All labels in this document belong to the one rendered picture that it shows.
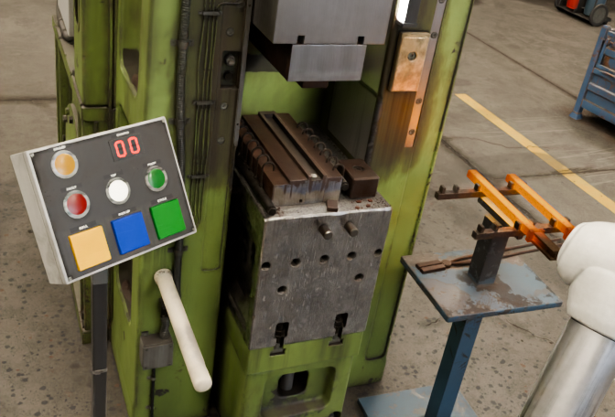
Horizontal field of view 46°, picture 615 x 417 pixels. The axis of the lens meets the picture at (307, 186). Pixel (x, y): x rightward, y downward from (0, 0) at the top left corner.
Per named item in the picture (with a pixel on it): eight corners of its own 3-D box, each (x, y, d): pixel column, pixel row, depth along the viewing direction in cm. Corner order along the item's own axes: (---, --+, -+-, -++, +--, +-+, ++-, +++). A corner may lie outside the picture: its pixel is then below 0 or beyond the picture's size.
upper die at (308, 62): (360, 80, 184) (367, 45, 180) (287, 81, 176) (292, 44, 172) (299, 27, 217) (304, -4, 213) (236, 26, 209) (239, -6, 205)
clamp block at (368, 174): (376, 197, 206) (381, 177, 203) (350, 199, 202) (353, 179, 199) (358, 176, 215) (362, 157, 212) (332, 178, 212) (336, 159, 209)
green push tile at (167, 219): (186, 229, 167) (177, 198, 166) (160, 239, 162) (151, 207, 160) (182, 229, 168) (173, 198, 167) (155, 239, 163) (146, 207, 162)
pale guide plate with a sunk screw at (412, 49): (417, 91, 208) (431, 34, 200) (390, 91, 204) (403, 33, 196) (414, 89, 209) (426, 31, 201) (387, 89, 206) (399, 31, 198)
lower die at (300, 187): (338, 200, 201) (343, 174, 197) (270, 206, 193) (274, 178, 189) (285, 134, 234) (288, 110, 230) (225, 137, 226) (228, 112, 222)
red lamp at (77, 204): (89, 216, 150) (89, 197, 148) (66, 218, 148) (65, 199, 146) (87, 208, 152) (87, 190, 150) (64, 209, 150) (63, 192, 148)
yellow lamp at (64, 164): (77, 176, 149) (77, 157, 146) (53, 177, 147) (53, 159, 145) (75, 169, 151) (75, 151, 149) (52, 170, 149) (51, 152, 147)
